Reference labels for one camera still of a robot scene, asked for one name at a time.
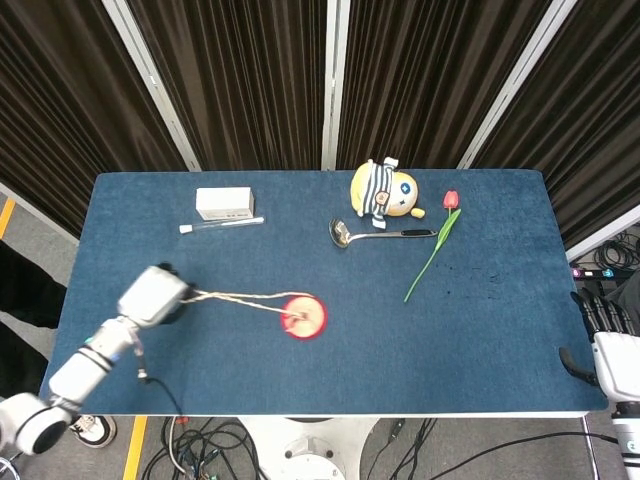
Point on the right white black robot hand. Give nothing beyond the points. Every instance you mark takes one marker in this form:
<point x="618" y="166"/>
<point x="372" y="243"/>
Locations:
<point x="617" y="360"/>

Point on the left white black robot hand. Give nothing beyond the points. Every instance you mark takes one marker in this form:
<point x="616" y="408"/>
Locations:
<point x="150" y="297"/>

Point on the red disc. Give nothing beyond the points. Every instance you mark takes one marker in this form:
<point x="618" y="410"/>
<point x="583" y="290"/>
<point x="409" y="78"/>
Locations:
<point x="312" y="327"/>

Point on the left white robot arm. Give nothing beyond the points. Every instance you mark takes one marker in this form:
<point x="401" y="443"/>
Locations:
<point x="75" y="375"/>

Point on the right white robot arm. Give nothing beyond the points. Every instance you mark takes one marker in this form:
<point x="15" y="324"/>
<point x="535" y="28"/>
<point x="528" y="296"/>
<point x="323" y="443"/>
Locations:
<point x="627" y="440"/>

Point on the black power strip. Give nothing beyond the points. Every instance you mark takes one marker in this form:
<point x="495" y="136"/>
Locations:
<point x="597" y="273"/>

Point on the clear tube with white cap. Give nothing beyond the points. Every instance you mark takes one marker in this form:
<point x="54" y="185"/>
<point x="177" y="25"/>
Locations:
<point x="220" y="224"/>

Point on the white cardboard box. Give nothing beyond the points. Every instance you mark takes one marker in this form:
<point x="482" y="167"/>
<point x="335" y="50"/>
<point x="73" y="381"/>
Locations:
<point x="224" y="201"/>

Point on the black trouser leg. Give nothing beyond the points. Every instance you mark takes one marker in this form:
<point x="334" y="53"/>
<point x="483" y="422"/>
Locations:
<point x="25" y="300"/>

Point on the white black sneaker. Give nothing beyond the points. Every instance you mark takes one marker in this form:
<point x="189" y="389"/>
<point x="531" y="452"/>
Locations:
<point x="92" y="431"/>

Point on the blue table cloth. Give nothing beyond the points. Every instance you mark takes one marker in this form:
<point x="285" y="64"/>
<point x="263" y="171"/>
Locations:
<point x="350" y="360"/>

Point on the artificial red tulip green stem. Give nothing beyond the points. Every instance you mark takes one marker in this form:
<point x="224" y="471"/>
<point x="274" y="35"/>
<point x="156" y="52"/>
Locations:
<point x="440" y="240"/>

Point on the dark brown curtain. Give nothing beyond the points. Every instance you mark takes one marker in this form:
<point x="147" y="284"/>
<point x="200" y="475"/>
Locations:
<point x="60" y="100"/>
<point x="600" y="125"/>
<point x="425" y="75"/>
<point x="240" y="75"/>

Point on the yellow plush toy striped scarf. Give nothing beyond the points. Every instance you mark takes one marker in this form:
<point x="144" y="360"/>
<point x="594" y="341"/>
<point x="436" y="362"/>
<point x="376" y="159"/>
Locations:
<point x="380" y="195"/>

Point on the white partition base rail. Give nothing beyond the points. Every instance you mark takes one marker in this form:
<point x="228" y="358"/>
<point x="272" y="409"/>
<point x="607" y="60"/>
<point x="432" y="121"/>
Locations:
<point x="605" y="232"/>
<point x="40" y="212"/>

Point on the white partition post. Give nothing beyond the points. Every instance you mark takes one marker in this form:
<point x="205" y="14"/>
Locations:
<point x="334" y="85"/>
<point x="515" y="85"/>
<point x="154" y="85"/>

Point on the white pedestal base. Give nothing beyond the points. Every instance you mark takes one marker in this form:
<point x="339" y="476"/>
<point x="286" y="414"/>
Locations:
<point x="310" y="447"/>

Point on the white table frame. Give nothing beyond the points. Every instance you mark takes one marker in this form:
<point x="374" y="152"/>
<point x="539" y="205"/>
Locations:
<point x="350" y="414"/>

